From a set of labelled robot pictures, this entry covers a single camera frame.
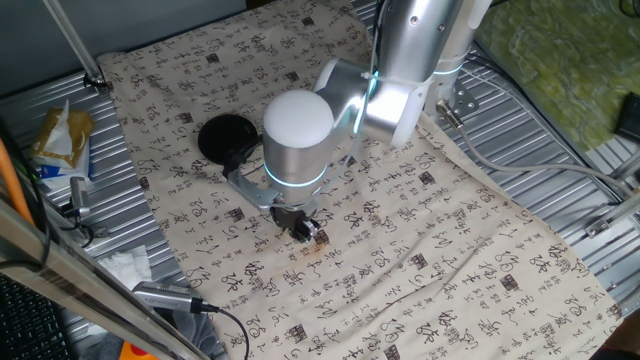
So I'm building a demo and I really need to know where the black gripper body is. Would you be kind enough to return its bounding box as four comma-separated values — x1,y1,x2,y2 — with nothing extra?
269,205,312,232

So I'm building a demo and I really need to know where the round black scale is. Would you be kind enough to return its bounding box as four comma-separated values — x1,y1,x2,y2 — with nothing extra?
197,113,261,166

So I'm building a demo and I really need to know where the beige calligraphy print cloth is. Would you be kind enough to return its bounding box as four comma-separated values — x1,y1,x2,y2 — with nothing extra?
97,0,624,360

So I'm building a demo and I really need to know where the dark grey towel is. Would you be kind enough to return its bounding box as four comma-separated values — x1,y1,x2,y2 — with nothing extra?
74,309,226,360

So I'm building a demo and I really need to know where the crumpled white tissue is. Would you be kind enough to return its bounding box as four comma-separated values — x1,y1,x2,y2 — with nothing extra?
97,244,154,291

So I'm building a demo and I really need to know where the orange emergency stop box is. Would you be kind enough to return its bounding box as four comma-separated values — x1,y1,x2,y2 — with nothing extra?
118,341,161,360

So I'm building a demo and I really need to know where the slim aluminium pole with foot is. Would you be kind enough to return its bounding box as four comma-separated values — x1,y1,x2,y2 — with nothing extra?
42,0,114,94

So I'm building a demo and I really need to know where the orange pole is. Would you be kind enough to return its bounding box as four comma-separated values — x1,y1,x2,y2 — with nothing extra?
0,137,36,226

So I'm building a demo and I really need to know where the black keyboard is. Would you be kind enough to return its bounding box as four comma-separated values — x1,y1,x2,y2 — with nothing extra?
0,272,69,360

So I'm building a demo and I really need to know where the green textured mat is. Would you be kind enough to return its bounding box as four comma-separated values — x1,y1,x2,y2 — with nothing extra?
472,0,640,154

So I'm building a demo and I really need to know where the short aluminium bar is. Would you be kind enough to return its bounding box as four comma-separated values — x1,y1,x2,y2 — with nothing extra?
607,149,640,182

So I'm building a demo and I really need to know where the flat black box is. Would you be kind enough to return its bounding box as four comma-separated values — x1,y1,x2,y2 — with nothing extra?
613,92,640,144

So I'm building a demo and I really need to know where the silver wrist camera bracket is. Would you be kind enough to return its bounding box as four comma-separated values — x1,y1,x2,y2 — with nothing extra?
227,169,284,211

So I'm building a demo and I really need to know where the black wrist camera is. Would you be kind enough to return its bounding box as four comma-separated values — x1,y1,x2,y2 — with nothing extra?
221,149,252,179

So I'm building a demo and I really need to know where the black cable of silver camera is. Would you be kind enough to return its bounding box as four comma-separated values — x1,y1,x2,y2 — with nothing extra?
192,298,251,360

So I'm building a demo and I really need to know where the long silver ridged camera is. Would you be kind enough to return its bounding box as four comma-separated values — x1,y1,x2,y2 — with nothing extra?
132,280,219,315

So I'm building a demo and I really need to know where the grey base cable with connector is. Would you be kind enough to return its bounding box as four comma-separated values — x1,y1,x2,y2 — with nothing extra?
435,99,636,199

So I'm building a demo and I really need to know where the small silver camera on stand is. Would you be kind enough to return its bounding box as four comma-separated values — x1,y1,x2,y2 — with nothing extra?
59,175,109,249

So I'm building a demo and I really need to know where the aluminium frame beam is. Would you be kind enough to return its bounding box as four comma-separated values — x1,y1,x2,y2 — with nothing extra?
0,197,211,360

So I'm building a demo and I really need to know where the aluminium bar with bracket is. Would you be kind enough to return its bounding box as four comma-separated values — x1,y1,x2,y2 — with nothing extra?
583,192,640,239

